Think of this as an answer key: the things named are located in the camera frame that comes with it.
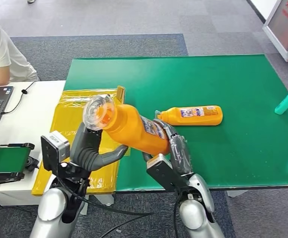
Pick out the person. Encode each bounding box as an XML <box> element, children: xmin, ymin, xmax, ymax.
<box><xmin>0</xmin><ymin>11</ymin><xmax>39</xmax><ymax>88</ymax></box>

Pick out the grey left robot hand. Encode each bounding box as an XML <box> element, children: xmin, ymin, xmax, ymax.
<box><xmin>70</xmin><ymin>122</ymin><xmax>129</xmax><ymax>173</ymax></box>

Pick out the yellow tape-wrapped cardboard box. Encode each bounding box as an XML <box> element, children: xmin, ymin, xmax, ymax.
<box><xmin>31</xmin><ymin>85</ymin><xmax>132</xmax><ymax>197</ymax></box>

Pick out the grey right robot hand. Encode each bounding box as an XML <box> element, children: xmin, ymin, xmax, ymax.
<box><xmin>143</xmin><ymin>119</ymin><xmax>193</xmax><ymax>177</ymax></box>

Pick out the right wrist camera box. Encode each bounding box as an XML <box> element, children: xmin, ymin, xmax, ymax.
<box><xmin>146</xmin><ymin>153</ymin><xmax>185</xmax><ymax>193</ymax></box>

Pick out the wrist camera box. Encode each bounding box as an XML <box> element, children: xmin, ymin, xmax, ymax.
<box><xmin>40</xmin><ymin>130</ymin><xmax>71</xmax><ymax>172</ymax></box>
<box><xmin>146</xmin><ymin>153</ymin><xmax>185</xmax><ymax>193</ymax></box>

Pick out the white and red sign stand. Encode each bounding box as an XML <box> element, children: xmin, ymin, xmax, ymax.
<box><xmin>262</xmin><ymin>0</ymin><xmax>288</xmax><ymax>62</ymax></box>

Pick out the thin black laptop cable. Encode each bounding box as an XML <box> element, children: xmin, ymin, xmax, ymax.
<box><xmin>0</xmin><ymin>80</ymin><xmax>37</xmax><ymax>116</ymax></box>

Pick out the small green belt conveyor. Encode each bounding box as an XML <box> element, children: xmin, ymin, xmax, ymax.
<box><xmin>0</xmin><ymin>132</ymin><xmax>40</xmax><ymax>186</ymax></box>

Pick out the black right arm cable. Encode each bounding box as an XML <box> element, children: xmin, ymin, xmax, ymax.
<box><xmin>172</xmin><ymin>191</ymin><xmax>184</xmax><ymax>238</ymax></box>

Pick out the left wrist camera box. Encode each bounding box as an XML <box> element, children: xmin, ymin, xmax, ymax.
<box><xmin>40</xmin><ymin>130</ymin><xmax>71</xmax><ymax>172</ymax></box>

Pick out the white table foot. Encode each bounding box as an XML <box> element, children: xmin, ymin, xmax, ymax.
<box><xmin>94</xmin><ymin>193</ymin><xmax>115</xmax><ymax>207</ymax></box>

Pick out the orange bottle with clear cap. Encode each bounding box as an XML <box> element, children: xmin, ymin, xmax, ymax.
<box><xmin>82</xmin><ymin>94</ymin><xmax>171</xmax><ymax>157</ymax></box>
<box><xmin>154</xmin><ymin>105</ymin><xmax>224</xmax><ymax>127</ymax></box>

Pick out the green table mat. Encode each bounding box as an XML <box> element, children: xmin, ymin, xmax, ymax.
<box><xmin>64</xmin><ymin>54</ymin><xmax>288</xmax><ymax>192</ymax></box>

